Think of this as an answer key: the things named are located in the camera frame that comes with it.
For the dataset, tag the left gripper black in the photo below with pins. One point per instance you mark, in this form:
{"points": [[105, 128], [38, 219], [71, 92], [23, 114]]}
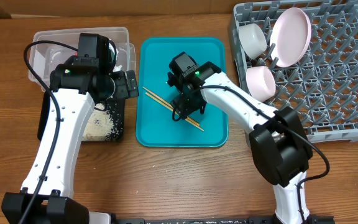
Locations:
{"points": [[125, 91]]}

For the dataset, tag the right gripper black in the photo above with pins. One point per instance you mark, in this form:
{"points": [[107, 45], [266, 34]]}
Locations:
{"points": [[188, 104]]}

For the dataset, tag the wooden chopstick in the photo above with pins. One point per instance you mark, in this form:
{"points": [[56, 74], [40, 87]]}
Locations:
{"points": [[152, 93], [171, 109]]}

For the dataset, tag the pink bowl with rice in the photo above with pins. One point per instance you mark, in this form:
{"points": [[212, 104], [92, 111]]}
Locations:
{"points": [[260, 83]]}

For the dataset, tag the grey-green bowl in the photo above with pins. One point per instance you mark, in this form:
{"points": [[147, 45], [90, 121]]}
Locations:
{"points": [[252, 40]]}

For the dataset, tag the large pink plate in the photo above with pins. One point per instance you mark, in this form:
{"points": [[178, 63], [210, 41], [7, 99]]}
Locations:
{"points": [[291, 35]]}

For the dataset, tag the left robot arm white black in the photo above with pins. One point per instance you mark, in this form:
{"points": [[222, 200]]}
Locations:
{"points": [[85, 79]]}

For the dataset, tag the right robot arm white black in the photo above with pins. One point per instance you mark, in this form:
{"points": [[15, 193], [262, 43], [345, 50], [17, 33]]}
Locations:
{"points": [[280, 148]]}

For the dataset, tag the grey dishwasher rack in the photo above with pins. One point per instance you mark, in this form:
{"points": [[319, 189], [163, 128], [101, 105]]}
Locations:
{"points": [[323, 86]]}

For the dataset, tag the black tray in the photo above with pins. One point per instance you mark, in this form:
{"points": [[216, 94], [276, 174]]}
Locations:
{"points": [[69, 102]]}

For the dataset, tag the teal plastic tray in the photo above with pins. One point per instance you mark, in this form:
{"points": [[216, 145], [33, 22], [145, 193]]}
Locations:
{"points": [[154, 124]]}

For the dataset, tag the spilled rice pile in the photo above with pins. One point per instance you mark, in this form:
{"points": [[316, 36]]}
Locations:
{"points": [[105, 123]]}

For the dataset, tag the clear plastic bin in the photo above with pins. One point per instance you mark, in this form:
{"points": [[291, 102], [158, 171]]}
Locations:
{"points": [[45, 57]]}

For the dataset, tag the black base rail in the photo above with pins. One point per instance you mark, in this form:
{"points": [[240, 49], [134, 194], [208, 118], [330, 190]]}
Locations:
{"points": [[222, 220]]}

